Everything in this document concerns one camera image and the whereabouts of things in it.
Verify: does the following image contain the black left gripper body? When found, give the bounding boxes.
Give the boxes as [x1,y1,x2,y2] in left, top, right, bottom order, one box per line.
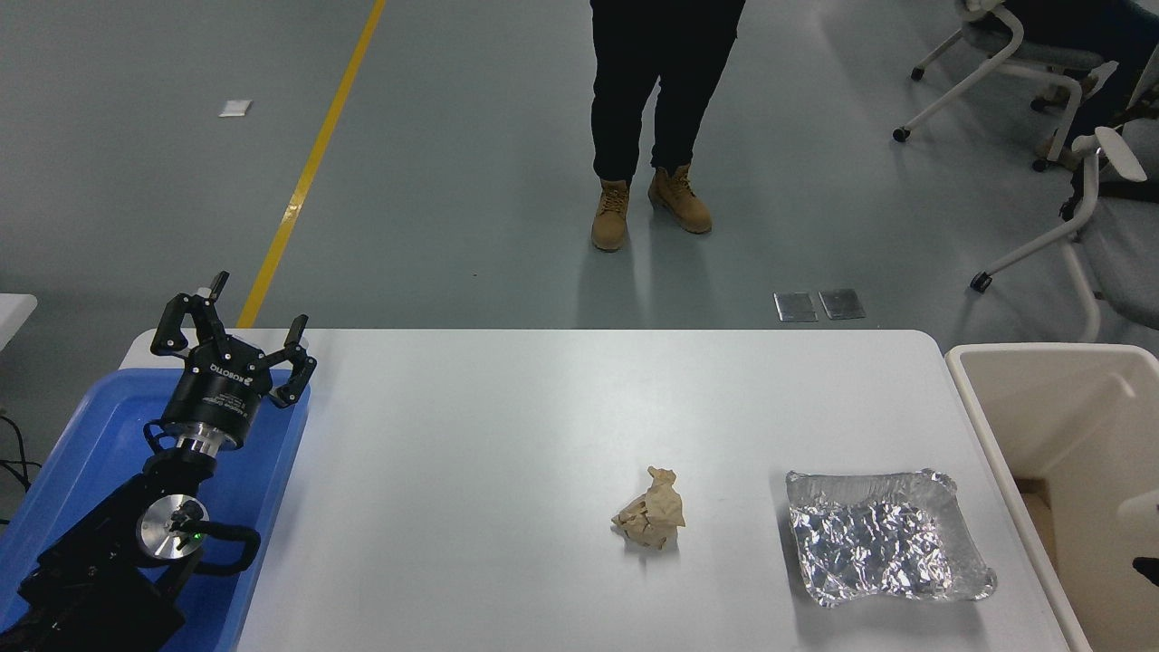
[162,336,274,451]

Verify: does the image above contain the white paper cup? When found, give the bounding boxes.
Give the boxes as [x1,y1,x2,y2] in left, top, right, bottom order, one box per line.
[1116,490,1159,546]

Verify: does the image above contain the blue plastic tray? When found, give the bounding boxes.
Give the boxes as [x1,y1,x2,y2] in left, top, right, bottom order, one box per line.
[0,367,313,652]

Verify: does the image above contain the small white side table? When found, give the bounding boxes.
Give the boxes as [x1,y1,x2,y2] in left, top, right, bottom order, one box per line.
[0,292,40,353]

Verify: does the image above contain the crumpled tan paper ball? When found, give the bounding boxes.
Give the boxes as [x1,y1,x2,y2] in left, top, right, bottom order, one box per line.
[611,466,686,552]

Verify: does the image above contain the standing person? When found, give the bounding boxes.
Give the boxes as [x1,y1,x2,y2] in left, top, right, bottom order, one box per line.
[589,0,748,254]

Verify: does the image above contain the crumpled foil tray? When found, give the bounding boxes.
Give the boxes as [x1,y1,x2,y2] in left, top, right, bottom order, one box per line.
[784,468,999,609]

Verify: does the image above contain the large pale bin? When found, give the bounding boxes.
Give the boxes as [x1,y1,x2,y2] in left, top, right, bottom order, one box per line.
[944,342,1159,652]

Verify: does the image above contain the seated person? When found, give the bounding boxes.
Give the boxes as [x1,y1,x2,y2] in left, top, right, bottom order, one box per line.
[1001,0,1159,169]

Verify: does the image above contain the black cable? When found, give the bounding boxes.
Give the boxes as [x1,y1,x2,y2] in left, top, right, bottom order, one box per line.
[0,412,44,527]

